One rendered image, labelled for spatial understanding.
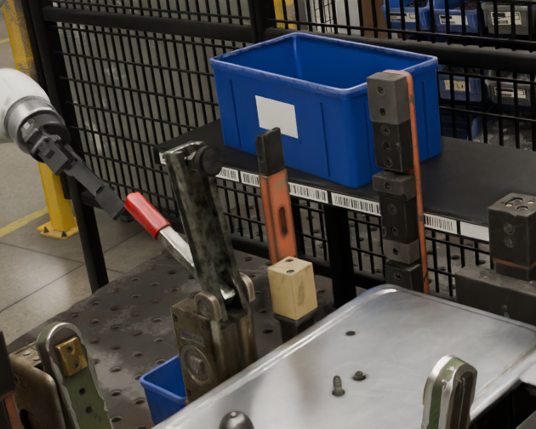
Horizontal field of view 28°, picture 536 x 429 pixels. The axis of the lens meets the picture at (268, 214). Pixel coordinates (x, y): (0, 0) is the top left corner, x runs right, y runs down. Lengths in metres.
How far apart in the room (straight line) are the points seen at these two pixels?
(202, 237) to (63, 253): 2.96
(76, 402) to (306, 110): 0.57
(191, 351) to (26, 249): 3.00
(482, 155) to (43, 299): 2.42
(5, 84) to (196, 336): 0.92
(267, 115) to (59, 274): 2.42
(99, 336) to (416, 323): 0.83
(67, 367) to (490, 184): 0.61
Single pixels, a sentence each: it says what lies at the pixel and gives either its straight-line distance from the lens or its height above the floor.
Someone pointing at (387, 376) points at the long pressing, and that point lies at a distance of 1.01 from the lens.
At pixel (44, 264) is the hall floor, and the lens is 3.91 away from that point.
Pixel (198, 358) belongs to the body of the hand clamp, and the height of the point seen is 1.00.
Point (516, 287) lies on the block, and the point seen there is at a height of 1.00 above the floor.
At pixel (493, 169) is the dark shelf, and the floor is 1.03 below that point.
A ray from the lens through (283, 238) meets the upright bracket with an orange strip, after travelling 1.11.
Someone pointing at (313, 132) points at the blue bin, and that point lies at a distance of 1.38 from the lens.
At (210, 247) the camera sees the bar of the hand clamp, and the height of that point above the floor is 1.11.
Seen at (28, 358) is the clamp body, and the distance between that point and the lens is 1.00.
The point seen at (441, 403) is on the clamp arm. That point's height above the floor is 1.09.
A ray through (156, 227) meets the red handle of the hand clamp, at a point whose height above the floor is 1.12.
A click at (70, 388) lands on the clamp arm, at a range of 0.97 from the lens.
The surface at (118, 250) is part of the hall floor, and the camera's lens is 3.89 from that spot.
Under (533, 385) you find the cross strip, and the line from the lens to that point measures 0.99.
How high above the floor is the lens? 1.53
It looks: 23 degrees down
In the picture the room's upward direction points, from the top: 8 degrees counter-clockwise
